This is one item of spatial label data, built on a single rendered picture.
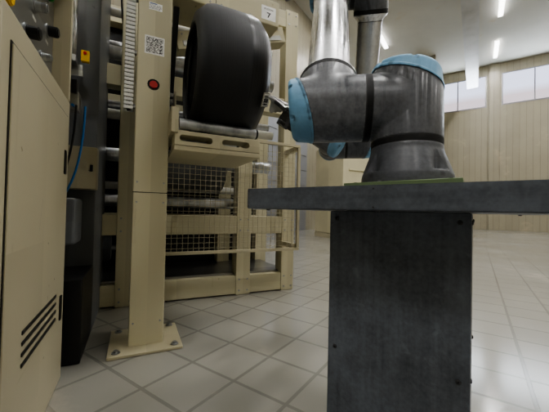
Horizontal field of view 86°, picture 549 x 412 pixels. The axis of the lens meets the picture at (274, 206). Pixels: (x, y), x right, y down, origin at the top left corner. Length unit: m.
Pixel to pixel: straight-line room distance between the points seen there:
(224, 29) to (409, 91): 0.83
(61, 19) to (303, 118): 0.91
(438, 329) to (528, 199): 0.27
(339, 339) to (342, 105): 0.49
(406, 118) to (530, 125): 14.41
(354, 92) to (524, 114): 14.52
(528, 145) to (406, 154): 14.27
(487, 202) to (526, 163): 14.33
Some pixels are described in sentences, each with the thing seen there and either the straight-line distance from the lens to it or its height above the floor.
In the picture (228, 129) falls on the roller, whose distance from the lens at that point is 1.31.
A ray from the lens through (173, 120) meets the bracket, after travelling 1.23.
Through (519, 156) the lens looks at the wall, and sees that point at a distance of 14.80.
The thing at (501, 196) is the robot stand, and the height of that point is 0.58.
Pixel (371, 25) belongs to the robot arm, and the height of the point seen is 1.20.
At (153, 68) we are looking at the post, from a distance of 1.42.
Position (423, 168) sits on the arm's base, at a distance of 0.64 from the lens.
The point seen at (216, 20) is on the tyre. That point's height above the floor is 1.28.
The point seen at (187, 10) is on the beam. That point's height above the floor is 1.64.
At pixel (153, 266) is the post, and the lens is 1.32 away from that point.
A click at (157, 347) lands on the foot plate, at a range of 1.36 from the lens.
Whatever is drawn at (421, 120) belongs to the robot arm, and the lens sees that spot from 0.68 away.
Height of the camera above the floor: 0.56
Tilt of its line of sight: 1 degrees up
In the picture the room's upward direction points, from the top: 1 degrees clockwise
